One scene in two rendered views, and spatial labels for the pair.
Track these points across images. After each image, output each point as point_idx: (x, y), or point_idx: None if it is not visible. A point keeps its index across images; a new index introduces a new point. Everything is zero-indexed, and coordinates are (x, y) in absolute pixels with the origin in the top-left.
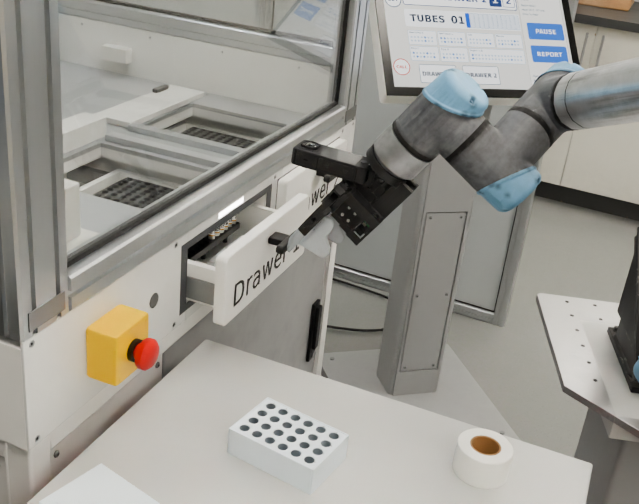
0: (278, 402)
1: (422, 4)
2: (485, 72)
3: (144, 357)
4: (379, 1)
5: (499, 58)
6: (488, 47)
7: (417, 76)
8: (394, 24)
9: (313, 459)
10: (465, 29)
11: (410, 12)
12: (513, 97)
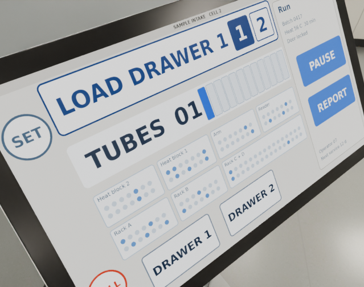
0: None
1: (106, 114)
2: (257, 192)
3: None
4: None
5: (271, 151)
6: (251, 140)
7: (146, 286)
8: (56, 202)
9: None
10: (206, 126)
11: (85, 149)
12: (301, 207)
